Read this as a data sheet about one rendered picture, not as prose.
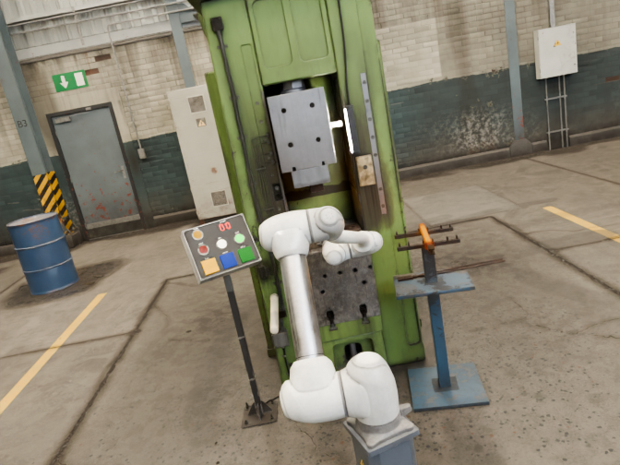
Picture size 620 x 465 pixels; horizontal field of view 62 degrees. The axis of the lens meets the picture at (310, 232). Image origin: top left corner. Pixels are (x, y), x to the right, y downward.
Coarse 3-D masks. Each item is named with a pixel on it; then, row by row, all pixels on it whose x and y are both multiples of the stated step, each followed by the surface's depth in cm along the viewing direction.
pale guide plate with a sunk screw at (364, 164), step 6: (360, 156) 290; (366, 156) 290; (360, 162) 290; (366, 162) 291; (372, 162) 291; (360, 168) 291; (366, 168) 293; (372, 168) 292; (360, 174) 292; (366, 174) 292; (372, 174) 293; (360, 180) 293; (366, 180) 293; (372, 180) 294
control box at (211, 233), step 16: (208, 224) 270; (224, 224) 273; (240, 224) 276; (192, 240) 265; (208, 240) 267; (224, 240) 270; (192, 256) 262; (208, 256) 264; (256, 256) 273; (224, 272) 264
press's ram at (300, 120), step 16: (272, 96) 287; (288, 96) 267; (304, 96) 268; (320, 96) 268; (272, 112) 269; (288, 112) 269; (304, 112) 270; (320, 112) 270; (288, 128) 271; (304, 128) 272; (320, 128) 272; (288, 144) 274; (304, 144) 274; (320, 144) 274; (288, 160) 276; (304, 160) 276; (320, 160) 277
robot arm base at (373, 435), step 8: (400, 408) 184; (408, 408) 185; (400, 416) 180; (352, 424) 184; (360, 424) 178; (384, 424) 174; (392, 424) 175; (400, 424) 178; (408, 424) 178; (360, 432) 179; (368, 432) 176; (376, 432) 175; (384, 432) 174; (392, 432) 175; (400, 432) 176; (368, 440) 174; (376, 440) 173; (384, 440) 174
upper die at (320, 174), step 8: (312, 168) 277; (320, 168) 278; (296, 176) 278; (304, 176) 278; (312, 176) 279; (320, 176) 279; (328, 176) 279; (296, 184) 279; (304, 184) 279; (312, 184) 280
